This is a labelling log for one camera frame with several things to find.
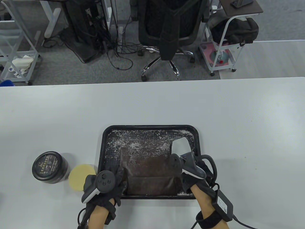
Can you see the white foam block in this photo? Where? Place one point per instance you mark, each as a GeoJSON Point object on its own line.
{"type": "Point", "coordinates": [22, 61]}

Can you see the black plastic tray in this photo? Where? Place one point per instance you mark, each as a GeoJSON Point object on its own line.
{"type": "Point", "coordinates": [114, 143]}

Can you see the black hand controller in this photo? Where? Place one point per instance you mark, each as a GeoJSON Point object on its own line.
{"type": "Point", "coordinates": [104, 181]}
{"type": "Point", "coordinates": [190, 167]}

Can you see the black office chair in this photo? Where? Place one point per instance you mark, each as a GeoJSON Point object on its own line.
{"type": "Point", "coordinates": [169, 23]}

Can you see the blue object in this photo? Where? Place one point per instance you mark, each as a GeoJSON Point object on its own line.
{"type": "Point", "coordinates": [6, 83]}

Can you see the white blue brown cloth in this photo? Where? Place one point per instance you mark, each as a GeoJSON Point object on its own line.
{"type": "Point", "coordinates": [181, 145]}

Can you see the white power strip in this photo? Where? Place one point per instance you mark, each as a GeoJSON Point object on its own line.
{"type": "Point", "coordinates": [121, 32]}

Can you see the person's right forearm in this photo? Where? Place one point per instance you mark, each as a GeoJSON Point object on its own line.
{"type": "Point", "coordinates": [205, 202]}

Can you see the white desk leg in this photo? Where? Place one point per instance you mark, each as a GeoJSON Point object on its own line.
{"type": "Point", "coordinates": [109, 14]}
{"type": "Point", "coordinates": [51, 21]}

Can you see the person's left forearm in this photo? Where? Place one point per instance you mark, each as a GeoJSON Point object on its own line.
{"type": "Point", "coordinates": [97, 217]}

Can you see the clear bottle with red cap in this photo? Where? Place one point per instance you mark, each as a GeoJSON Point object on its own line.
{"type": "Point", "coordinates": [221, 58]}

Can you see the black computer tower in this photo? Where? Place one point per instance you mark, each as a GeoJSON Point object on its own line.
{"type": "Point", "coordinates": [81, 23]}

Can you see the person's left hand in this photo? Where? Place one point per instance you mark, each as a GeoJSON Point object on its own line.
{"type": "Point", "coordinates": [121, 181]}

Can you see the brown leather bag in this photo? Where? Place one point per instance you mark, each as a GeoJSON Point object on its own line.
{"type": "Point", "coordinates": [147, 167]}

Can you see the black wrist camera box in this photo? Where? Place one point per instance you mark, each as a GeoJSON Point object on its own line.
{"type": "Point", "coordinates": [222, 205]}

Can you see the white cart with brown top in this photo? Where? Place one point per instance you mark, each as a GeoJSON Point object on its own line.
{"type": "Point", "coordinates": [240, 10]}

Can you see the person's right hand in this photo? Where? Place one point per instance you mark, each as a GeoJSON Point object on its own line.
{"type": "Point", "coordinates": [202, 186]}

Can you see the black phone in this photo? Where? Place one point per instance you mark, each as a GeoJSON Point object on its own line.
{"type": "Point", "coordinates": [240, 3]}

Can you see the black round jar lid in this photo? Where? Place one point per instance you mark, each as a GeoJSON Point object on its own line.
{"type": "Point", "coordinates": [47, 164]}

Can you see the pink round plate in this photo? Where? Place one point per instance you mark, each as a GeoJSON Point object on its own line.
{"type": "Point", "coordinates": [206, 51]}

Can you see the black backpack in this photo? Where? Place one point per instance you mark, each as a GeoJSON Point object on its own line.
{"type": "Point", "coordinates": [240, 28]}

